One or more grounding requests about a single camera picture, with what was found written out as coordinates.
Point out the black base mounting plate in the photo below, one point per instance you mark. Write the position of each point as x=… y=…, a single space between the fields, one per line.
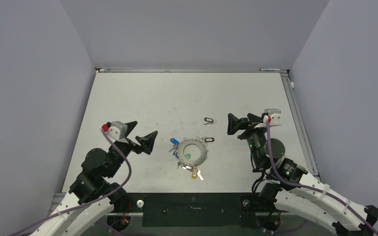
x=244 y=209

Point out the silver key on disc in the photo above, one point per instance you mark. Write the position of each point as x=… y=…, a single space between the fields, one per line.
x=199 y=175

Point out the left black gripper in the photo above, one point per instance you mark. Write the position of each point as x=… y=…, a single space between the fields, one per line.
x=145 y=142

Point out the aluminium frame rail right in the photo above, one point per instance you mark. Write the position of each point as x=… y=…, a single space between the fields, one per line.
x=300 y=127

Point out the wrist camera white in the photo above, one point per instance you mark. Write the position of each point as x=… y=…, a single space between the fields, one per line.
x=273 y=117
x=116 y=130

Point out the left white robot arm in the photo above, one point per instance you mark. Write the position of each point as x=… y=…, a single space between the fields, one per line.
x=100 y=184

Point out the aluminium frame rail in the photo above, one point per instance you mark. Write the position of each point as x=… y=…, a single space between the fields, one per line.
x=300 y=127
x=204 y=70

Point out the yellow key tag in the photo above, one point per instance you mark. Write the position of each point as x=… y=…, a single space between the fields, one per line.
x=194 y=173

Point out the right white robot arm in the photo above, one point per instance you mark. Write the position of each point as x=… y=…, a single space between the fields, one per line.
x=286 y=186

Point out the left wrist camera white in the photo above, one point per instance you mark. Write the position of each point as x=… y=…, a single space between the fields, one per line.
x=116 y=130

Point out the aluminium frame rail back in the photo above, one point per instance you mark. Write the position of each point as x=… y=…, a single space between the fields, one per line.
x=204 y=70

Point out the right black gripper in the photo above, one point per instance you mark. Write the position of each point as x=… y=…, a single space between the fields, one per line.
x=236 y=124

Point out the round steel key organizer disc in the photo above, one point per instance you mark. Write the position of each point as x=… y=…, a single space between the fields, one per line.
x=197 y=147

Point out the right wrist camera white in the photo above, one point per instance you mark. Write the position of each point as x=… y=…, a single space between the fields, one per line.
x=273 y=117

